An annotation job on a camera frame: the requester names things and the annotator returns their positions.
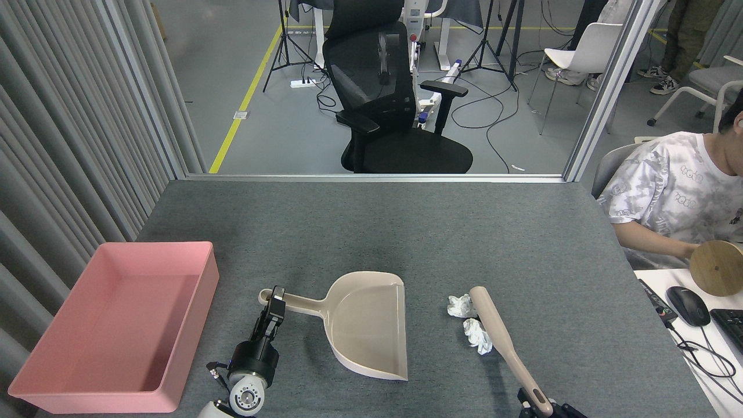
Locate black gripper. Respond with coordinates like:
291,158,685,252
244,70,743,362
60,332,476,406
228,286,286,388

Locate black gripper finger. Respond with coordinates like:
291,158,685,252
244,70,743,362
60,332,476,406
518,388,543,418
550,401,588,418

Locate beige hand brush black bristles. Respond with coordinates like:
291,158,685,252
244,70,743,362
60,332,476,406
468,286,554,418

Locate beige plastic dustpan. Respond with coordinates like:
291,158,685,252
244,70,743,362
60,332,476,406
258,271,408,381

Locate white tissue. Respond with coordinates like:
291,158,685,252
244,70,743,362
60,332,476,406
447,294,478,319
463,318,493,355

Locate round wooden disc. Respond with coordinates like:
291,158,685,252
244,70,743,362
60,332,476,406
689,240,743,297

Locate pink plastic bin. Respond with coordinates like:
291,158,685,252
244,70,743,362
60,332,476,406
8,242,220,414

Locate small black flat device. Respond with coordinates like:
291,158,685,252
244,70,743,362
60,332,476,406
637,279,679,323

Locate black computer mouse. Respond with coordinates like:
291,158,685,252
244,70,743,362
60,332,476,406
666,286,712,327

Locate white desk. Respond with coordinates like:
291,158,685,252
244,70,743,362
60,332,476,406
633,267,743,418

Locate black keyboard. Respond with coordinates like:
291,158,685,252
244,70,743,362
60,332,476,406
709,308,743,354

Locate black mesh office chair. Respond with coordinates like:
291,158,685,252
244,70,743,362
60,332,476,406
322,0,474,174

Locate grey chair backrest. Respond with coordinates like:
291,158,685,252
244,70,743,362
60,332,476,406
591,142,651,201

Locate person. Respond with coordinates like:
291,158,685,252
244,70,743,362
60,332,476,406
597,87,743,271
544,0,639,92
637,0,726,95

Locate grey pleated curtain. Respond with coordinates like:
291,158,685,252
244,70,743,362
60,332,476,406
0,0,207,418

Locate black tripod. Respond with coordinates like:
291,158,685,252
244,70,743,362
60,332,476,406
461,0,526,92
262,0,317,93

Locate white blue wheeled device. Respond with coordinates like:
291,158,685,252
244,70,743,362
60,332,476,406
406,34,464,129

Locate white plastic chair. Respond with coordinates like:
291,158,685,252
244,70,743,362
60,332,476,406
527,22,625,136

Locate black mouse cable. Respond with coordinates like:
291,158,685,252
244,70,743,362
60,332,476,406
662,316,743,407

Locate silver table edge rail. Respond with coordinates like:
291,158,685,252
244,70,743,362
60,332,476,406
186,173,567,184

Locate white desk frame dark cover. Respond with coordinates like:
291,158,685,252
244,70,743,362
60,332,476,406
288,0,485,71

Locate grey chair white frame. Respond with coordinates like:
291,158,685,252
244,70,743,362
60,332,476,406
647,55,743,134

